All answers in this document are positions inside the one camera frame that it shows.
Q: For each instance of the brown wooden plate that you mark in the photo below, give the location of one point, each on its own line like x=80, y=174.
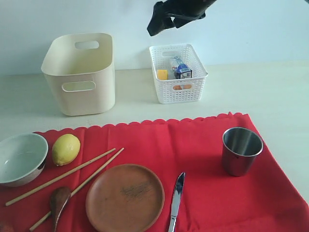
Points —
x=125, y=198

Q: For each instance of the red scalloped cloth mat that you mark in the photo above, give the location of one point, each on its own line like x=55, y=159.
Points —
x=263, y=200

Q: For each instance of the pale green bowl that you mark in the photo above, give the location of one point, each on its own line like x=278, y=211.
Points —
x=22, y=159

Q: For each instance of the stainless steel cup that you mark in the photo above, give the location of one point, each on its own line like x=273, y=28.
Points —
x=241, y=146

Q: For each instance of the wooden chopstick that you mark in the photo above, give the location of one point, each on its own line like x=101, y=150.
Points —
x=45, y=217
x=57, y=178

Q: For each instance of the yellow lemon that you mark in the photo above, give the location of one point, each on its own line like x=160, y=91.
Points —
x=65, y=149

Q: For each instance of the silver table knife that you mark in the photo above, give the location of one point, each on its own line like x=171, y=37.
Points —
x=176, y=200

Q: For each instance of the orange cheese block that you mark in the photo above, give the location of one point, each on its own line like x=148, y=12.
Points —
x=162, y=74

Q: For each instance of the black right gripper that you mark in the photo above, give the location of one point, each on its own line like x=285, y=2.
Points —
x=183, y=11

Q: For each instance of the blue white milk carton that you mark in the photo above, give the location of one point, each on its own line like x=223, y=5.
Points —
x=179, y=68

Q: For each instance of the orange fried food piece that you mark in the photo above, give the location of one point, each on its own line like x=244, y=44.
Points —
x=182, y=87

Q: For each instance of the white perforated plastic basket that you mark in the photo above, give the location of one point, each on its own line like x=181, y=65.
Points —
x=160, y=55

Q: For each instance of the cream plastic bin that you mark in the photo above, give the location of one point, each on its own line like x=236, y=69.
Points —
x=79, y=70

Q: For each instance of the brown wooden spoon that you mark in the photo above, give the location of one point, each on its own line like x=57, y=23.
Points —
x=58, y=200

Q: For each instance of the lower wooden chopstick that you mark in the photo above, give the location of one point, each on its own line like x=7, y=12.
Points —
x=45, y=217

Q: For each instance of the upper wooden chopstick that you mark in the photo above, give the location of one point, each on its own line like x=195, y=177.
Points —
x=57, y=178

